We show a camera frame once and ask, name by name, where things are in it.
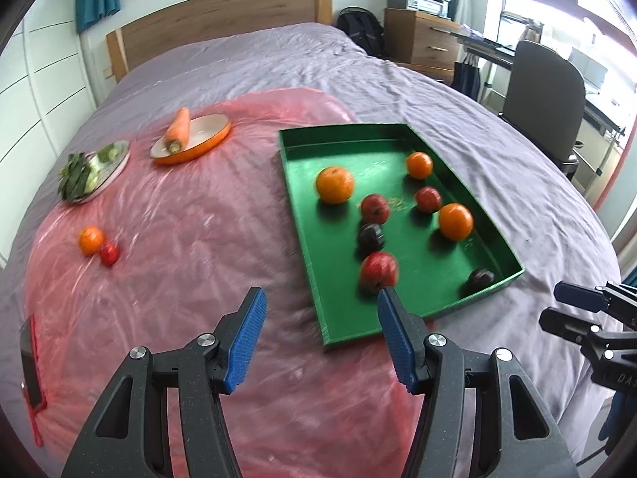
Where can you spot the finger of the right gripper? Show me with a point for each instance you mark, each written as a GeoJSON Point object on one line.
{"type": "Point", "coordinates": [616, 300]}
{"type": "Point", "coordinates": [594, 341]}

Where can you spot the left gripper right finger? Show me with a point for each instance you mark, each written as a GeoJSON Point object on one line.
{"type": "Point", "coordinates": [515, 435]}

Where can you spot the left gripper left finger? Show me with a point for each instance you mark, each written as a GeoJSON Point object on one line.
{"type": "Point", "coordinates": [126, 433]}

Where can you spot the dark plum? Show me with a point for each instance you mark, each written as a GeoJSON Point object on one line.
{"type": "Point", "coordinates": [479, 280]}
{"type": "Point", "coordinates": [370, 238]}

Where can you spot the smooth orange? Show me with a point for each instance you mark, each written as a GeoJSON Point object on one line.
{"type": "Point", "coordinates": [455, 222]}

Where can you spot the small red apple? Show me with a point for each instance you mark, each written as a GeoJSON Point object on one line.
{"type": "Point", "coordinates": [109, 254]}

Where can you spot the textured orange mandarin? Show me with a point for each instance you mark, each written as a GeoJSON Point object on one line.
{"type": "Point", "coordinates": [90, 240]}

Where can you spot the small orange mandarin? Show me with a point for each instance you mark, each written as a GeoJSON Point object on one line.
{"type": "Point", "coordinates": [419, 165]}

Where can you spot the large orange mandarin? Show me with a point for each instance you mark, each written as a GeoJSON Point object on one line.
{"type": "Point", "coordinates": [335, 185]}

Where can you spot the right gloved hand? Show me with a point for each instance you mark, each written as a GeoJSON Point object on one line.
{"type": "Point", "coordinates": [622, 410]}

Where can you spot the phone in red case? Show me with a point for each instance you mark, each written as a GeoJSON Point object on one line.
{"type": "Point", "coordinates": [31, 387]}

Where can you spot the pink plastic sheet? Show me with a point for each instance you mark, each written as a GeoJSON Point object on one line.
{"type": "Point", "coordinates": [193, 239]}

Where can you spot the dark office chair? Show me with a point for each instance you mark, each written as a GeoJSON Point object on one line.
{"type": "Point", "coordinates": [555, 137]}

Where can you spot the green rectangular tray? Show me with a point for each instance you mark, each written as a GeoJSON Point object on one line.
{"type": "Point", "coordinates": [432, 269]}

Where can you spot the dark blue bag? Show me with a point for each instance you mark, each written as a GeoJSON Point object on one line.
{"type": "Point", "coordinates": [467, 77]}

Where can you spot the green leafy vegetable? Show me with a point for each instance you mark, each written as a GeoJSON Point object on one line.
{"type": "Point", "coordinates": [83, 172]}

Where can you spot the patterned oval plate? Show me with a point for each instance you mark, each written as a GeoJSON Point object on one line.
{"type": "Point", "coordinates": [112, 172]}

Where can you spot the desk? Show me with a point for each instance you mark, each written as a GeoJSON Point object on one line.
{"type": "Point", "coordinates": [538, 72]}

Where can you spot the orange carrot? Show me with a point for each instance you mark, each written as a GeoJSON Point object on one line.
{"type": "Point", "coordinates": [177, 135]}

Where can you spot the wooden drawer cabinet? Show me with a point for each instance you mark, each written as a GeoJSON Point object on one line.
{"type": "Point", "coordinates": [422, 42]}

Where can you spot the orange oval dish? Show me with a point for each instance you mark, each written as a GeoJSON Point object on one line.
{"type": "Point", "coordinates": [206, 133]}

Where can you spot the black backpack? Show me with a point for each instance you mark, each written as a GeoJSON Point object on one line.
{"type": "Point", "coordinates": [363, 28]}

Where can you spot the white wardrobe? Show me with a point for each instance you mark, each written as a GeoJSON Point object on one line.
{"type": "Point", "coordinates": [45, 95]}

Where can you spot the wooden headboard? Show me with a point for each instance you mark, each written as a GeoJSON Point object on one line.
{"type": "Point", "coordinates": [194, 21]}

